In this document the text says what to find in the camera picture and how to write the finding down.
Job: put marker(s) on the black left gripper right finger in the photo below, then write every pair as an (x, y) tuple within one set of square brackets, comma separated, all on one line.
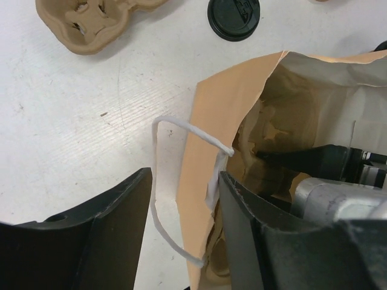
[(268, 248)]

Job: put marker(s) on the brown paper bag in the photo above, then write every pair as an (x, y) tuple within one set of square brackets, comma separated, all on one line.
[(352, 113)]

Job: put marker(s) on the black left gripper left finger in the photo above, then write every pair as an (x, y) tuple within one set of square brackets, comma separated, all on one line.
[(95, 245)]

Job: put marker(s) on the black plastic cup lid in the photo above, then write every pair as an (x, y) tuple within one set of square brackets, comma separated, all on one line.
[(381, 47)]

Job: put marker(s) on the black plastic lid stack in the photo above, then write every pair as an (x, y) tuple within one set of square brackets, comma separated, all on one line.
[(233, 20)]

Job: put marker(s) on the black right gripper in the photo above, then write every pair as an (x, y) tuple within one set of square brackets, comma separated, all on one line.
[(342, 182)]

